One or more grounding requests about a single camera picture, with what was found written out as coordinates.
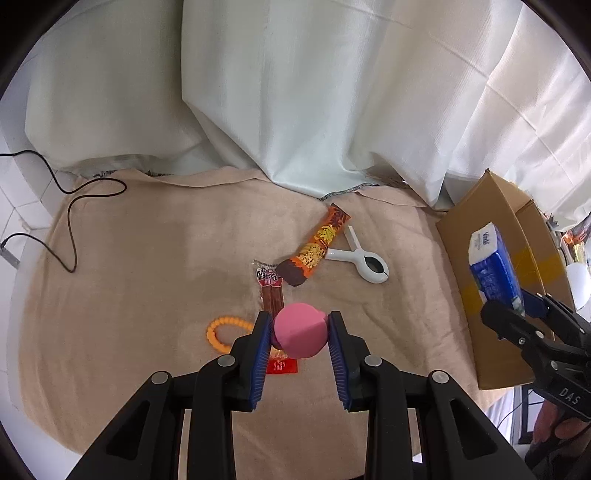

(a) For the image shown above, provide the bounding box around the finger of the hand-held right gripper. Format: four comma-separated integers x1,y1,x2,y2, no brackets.
522,291,591,356
480,300,555,365

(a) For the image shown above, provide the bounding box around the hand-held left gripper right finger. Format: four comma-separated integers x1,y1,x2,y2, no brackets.
327,311,527,480

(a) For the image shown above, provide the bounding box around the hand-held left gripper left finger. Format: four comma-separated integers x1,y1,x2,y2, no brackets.
65,311,274,480

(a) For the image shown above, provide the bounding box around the blue tissue pack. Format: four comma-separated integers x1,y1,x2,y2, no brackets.
468,222,526,315

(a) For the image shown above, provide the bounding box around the pink round sponge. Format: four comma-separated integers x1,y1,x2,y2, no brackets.
271,302,332,358

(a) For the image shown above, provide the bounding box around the brown cardboard box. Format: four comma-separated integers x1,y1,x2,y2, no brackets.
436,168,578,391

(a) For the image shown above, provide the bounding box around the person's right hand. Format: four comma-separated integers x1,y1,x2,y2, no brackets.
525,401,591,468

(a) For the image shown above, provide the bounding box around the white rounded lamp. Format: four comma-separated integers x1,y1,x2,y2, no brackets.
566,263,591,310

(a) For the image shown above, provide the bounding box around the red snack stick packet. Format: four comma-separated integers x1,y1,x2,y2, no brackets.
253,260,299,376

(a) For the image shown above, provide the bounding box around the shelf with colourful packets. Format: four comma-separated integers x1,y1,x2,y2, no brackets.
561,226,591,259

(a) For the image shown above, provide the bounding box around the white plastic clip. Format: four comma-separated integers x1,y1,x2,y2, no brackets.
325,225,390,284

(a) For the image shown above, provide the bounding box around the orange brown snack bar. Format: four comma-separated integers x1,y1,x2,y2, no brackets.
276,203,352,288

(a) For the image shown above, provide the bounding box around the beige blanket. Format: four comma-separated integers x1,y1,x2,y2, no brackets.
18,168,490,462

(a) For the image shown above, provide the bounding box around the white curtain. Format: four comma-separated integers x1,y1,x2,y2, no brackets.
23,0,591,222

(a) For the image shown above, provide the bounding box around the orange beaded strap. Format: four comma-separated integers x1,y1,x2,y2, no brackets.
205,315,256,356

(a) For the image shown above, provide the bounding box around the black cable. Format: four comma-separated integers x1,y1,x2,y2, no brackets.
0,151,127,274

